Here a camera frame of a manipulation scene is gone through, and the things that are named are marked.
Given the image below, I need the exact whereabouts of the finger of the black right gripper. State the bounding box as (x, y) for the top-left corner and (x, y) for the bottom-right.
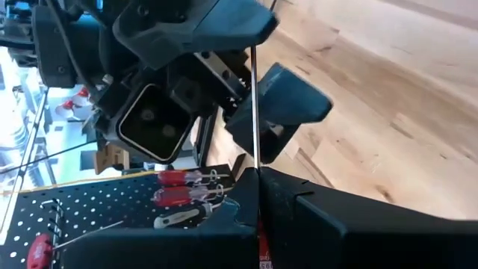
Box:
(111, 0), (279, 71)
(223, 62), (334, 166)

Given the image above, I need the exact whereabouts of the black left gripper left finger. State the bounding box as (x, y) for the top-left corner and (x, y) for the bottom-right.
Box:
(59, 167), (261, 269)

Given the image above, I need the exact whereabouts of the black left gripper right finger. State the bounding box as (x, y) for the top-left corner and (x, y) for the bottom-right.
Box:
(259, 167), (478, 269)

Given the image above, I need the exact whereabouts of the grey black handled screwdriver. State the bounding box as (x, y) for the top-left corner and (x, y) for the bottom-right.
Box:
(153, 201), (226, 230)

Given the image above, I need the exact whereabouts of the red T-handle hex key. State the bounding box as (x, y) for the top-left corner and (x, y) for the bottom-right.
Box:
(25, 220), (125, 269)
(250, 44), (274, 269)

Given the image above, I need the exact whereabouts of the black metal pegboard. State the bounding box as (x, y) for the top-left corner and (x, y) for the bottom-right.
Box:
(0, 163), (248, 269)

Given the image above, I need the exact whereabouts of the brown cardboard box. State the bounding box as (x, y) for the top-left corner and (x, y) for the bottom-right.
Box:
(93, 143), (131, 176)

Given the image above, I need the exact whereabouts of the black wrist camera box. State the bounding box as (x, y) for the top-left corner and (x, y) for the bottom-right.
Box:
(116, 83), (196, 164)

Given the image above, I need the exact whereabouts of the thin black taut cable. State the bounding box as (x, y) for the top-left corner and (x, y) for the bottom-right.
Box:
(0, 140), (99, 176)

